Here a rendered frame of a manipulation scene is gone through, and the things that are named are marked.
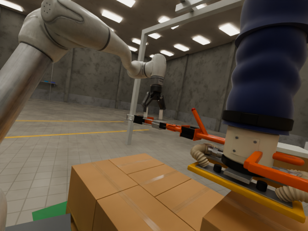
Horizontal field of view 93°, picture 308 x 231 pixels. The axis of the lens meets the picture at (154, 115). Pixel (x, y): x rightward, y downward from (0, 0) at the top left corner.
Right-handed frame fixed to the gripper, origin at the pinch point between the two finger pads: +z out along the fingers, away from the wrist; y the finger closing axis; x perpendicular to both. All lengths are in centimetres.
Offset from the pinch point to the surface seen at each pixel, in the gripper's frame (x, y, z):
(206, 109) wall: 517, 1054, -135
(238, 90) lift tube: -52, -6, -12
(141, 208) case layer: 9, 6, 65
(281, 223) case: -65, 7, 34
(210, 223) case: -50, -16, 34
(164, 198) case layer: 9, 29, 65
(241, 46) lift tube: -52, -6, -29
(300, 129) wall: -40, 938, -25
